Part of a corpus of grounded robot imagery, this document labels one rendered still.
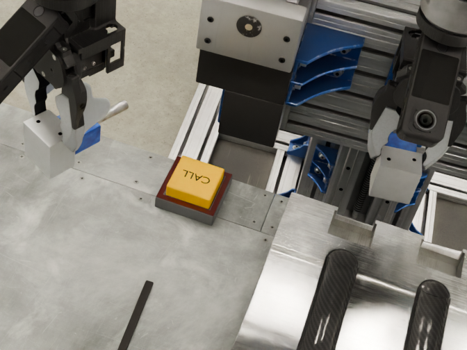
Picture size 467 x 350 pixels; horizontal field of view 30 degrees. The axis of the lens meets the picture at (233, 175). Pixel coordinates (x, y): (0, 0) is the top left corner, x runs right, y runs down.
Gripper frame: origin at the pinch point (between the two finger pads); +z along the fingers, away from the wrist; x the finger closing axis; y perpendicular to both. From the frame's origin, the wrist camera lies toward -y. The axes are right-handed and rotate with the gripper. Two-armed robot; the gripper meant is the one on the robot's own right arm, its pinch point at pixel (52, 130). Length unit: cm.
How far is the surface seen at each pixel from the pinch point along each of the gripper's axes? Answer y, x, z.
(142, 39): 97, 92, 95
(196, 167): 17.2, -7.3, 11.4
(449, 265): 29.2, -39.2, 8.7
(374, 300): 16.3, -37.2, 6.3
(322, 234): 18.3, -27.3, 6.0
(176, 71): 95, 75, 95
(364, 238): 24.0, -29.9, 8.7
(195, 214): 13.3, -11.8, 13.8
